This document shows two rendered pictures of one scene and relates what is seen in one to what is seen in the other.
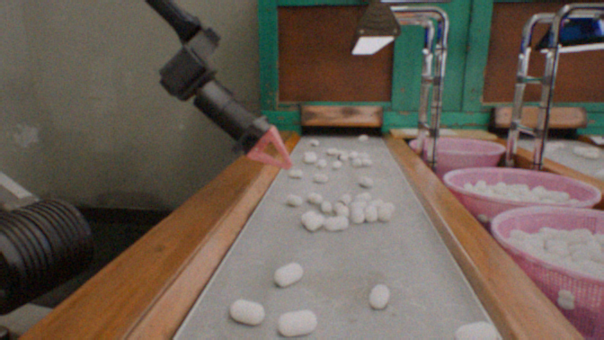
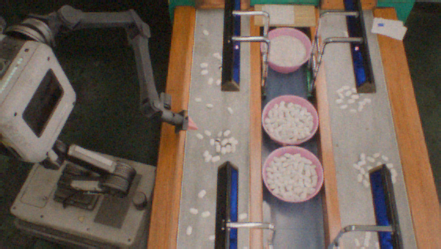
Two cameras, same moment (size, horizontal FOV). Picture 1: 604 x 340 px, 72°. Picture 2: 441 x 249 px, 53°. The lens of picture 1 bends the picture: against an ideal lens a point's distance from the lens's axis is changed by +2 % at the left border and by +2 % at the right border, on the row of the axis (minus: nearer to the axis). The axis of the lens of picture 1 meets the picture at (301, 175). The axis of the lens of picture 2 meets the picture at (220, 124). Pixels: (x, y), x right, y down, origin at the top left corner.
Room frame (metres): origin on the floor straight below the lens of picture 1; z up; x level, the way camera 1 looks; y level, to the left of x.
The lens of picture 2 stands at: (-0.29, -0.07, 2.56)
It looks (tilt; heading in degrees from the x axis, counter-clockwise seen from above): 60 degrees down; 359
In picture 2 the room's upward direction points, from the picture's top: 3 degrees counter-clockwise
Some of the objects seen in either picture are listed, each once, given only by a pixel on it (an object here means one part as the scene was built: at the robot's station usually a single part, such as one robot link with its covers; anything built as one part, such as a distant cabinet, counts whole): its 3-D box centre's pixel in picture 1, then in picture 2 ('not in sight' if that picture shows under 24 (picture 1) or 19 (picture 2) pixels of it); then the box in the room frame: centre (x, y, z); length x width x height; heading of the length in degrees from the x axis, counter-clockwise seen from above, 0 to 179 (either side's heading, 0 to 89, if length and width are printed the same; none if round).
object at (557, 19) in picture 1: (564, 105); (332, 57); (1.02, -0.64, 0.90); 0.20 x 0.19 x 0.45; 174
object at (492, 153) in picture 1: (454, 160); (285, 52); (1.21, -0.46, 0.72); 0.27 x 0.27 x 0.10
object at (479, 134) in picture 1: (439, 133); (284, 15); (1.43, -0.48, 0.77); 0.33 x 0.15 x 0.01; 84
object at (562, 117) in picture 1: (537, 117); (348, 1); (1.45, -0.83, 0.83); 0.30 x 0.06 x 0.07; 84
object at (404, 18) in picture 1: (397, 105); (248, 56); (1.06, -0.24, 0.90); 0.20 x 0.19 x 0.45; 174
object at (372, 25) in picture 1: (368, 31); (231, 30); (1.07, -0.17, 1.08); 0.62 x 0.08 x 0.07; 174
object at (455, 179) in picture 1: (513, 206); (288, 123); (0.77, -0.42, 0.72); 0.27 x 0.27 x 0.10
